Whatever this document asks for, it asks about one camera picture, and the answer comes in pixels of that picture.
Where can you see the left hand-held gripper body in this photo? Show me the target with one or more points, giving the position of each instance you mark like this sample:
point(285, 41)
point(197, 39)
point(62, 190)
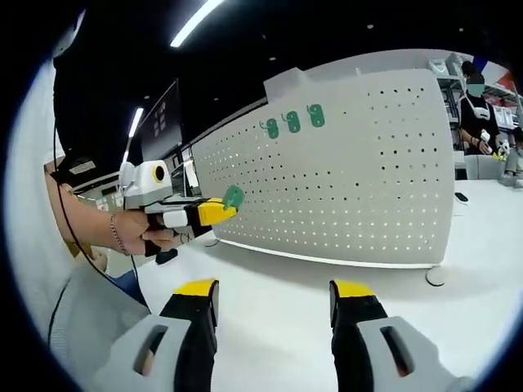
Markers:
point(143, 183)

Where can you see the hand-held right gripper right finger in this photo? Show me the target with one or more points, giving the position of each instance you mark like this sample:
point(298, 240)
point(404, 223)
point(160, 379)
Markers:
point(355, 326)

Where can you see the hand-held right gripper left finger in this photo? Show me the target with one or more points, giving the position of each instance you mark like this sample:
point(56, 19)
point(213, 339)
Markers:
point(196, 326)

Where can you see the green hook assembly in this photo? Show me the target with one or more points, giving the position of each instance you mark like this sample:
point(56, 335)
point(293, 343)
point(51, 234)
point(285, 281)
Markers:
point(316, 116)
point(294, 121)
point(233, 197)
point(272, 128)

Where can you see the white perforated mounting plate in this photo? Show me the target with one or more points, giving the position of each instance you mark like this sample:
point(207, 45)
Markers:
point(347, 183)

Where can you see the person's left hand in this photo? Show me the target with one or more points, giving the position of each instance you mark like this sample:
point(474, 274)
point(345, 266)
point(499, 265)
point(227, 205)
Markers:
point(137, 234)

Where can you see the white laptop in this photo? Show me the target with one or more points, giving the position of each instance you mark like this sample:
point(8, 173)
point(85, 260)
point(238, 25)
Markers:
point(186, 179)

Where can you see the black computer mouse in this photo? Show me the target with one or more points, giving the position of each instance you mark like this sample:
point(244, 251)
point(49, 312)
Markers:
point(166, 256)

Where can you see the small ceiling unit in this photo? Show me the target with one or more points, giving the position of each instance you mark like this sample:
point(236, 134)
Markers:
point(83, 166)

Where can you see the short ceiling light strip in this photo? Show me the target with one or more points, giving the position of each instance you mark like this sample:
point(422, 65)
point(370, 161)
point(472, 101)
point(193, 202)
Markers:
point(136, 121)

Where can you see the large dark display screen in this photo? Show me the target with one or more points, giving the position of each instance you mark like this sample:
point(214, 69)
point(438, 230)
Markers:
point(163, 122)

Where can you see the person's white shirt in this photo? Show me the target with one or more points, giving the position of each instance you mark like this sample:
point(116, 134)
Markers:
point(28, 224)

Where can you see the black phone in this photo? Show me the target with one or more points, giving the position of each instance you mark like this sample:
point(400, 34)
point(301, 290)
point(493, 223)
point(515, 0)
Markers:
point(461, 196)

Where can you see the long ceiling light strip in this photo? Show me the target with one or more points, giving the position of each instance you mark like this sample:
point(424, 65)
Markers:
point(196, 22)

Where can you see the metal storage shelf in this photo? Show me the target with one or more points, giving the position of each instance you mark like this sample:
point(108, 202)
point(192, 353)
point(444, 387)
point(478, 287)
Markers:
point(449, 81)

